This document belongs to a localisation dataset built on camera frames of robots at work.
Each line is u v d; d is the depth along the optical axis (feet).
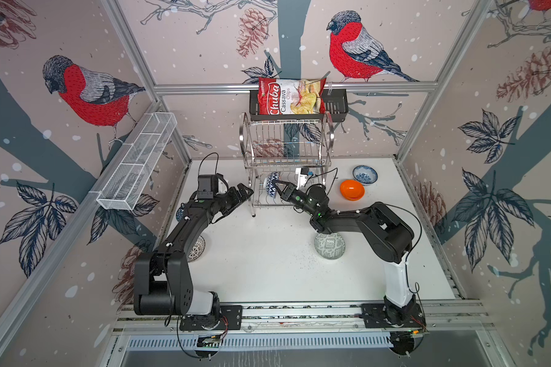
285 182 2.70
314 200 2.34
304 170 2.67
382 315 2.38
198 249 2.88
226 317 2.39
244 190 2.60
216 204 2.21
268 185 2.81
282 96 2.88
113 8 2.31
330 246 2.94
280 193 2.68
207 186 2.23
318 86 2.82
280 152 4.04
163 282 1.40
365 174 3.66
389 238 1.74
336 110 3.11
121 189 2.31
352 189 3.41
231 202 2.50
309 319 2.44
